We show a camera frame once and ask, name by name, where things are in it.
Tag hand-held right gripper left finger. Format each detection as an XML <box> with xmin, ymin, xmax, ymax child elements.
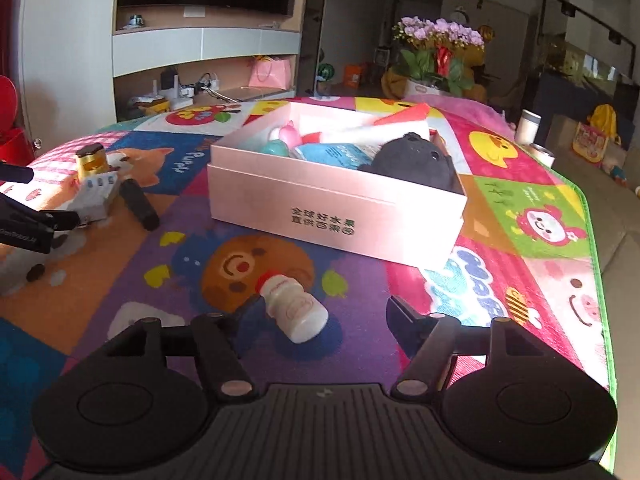
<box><xmin>135</xmin><ymin>294</ymin><xmax>271</xmax><ymax>397</ymax></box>

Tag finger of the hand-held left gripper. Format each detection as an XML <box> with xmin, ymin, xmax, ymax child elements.
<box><xmin>0</xmin><ymin>161</ymin><xmax>35</xmax><ymax>184</ymax></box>
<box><xmin>0</xmin><ymin>194</ymin><xmax>83</xmax><ymax>255</ymax></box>

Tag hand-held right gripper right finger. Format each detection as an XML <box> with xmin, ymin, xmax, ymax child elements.
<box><xmin>387</xmin><ymin>296</ymin><xmax>526</xmax><ymax>398</ymax></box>

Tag white yogurt bottle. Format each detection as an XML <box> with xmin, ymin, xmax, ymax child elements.
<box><xmin>255</xmin><ymin>272</ymin><xmax>330</xmax><ymax>344</ymax></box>

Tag white small carton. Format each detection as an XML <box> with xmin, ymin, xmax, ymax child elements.
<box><xmin>65</xmin><ymin>170</ymin><xmax>123</xmax><ymax>226</ymax></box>

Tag gold bottle with black cap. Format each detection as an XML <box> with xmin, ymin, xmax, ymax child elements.
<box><xmin>75</xmin><ymin>143</ymin><xmax>112</xmax><ymax>181</ymax></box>

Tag pink cardboard box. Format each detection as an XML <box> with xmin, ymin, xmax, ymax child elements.
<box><xmin>207</xmin><ymin>100</ymin><xmax>468</xmax><ymax>268</ymax></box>

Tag black plush toy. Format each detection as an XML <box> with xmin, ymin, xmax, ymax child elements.
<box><xmin>357</xmin><ymin>131</ymin><xmax>458</xmax><ymax>192</ymax></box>

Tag red trash bin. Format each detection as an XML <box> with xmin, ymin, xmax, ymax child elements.
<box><xmin>0</xmin><ymin>75</ymin><xmax>31</xmax><ymax>166</ymax></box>

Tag black cylinder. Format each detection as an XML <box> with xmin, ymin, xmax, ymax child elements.
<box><xmin>119</xmin><ymin>178</ymin><xmax>161</xmax><ymax>231</ymax></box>

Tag colourful printed play mat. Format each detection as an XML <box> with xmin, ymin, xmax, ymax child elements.
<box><xmin>0</xmin><ymin>95</ymin><xmax>613</xmax><ymax>406</ymax></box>

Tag white TV cabinet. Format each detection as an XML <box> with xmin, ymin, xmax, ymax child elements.
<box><xmin>20</xmin><ymin>0</ymin><xmax>331</xmax><ymax>123</ymax></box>

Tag teal and pink toy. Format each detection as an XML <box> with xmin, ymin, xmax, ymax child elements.
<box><xmin>257</xmin><ymin>121</ymin><xmax>303</xmax><ymax>158</ymax></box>

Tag blue packet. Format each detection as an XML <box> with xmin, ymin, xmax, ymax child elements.
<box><xmin>290</xmin><ymin>142</ymin><xmax>376</xmax><ymax>170</ymax></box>

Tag white router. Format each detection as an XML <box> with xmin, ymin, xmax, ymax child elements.
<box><xmin>160</xmin><ymin>67</ymin><xmax>196</xmax><ymax>98</ymax></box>

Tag white red tube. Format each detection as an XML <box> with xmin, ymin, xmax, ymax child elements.
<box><xmin>302</xmin><ymin>120</ymin><xmax>431</xmax><ymax>147</ymax></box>

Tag pink blanket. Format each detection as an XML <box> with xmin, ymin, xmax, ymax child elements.
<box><xmin>405</xmin><ymin>92</ymin><xmax>516</xmax><ymax>131</ymax></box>

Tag white cylinder appliance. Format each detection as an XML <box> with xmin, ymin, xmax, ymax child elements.
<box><xmin>515</xmin><ymin>109</ymin><xmax>542</xmax><ymax>146</ymax></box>

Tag yellow round chair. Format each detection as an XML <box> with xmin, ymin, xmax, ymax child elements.
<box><xmin>381</xmin><ymin>57</ymin><xmax>488</xmax><ymax>103</ymax></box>

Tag pink gift bag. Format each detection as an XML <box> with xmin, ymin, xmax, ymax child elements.
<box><xmin>248</xmin><ymin>56</ymin><xmax>292</xmax><ymax>88</ymax></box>

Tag yellow toy bag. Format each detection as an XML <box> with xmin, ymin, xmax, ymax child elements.
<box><xmin>572</xmin><ymin>104</ymin><xmax>623</xmax><ymax>163</ymax></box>

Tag potted purple flowers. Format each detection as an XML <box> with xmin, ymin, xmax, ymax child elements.
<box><xmin>391</xmin><ymin>16</ymin><xmax>486</xmax><ymax>97</ymax></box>

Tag black glass cabinet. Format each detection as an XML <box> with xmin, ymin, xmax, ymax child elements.
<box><xmin>530</xmin><ymin>0</ymin><xmax>640</xmax><ymax>126</ymax></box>

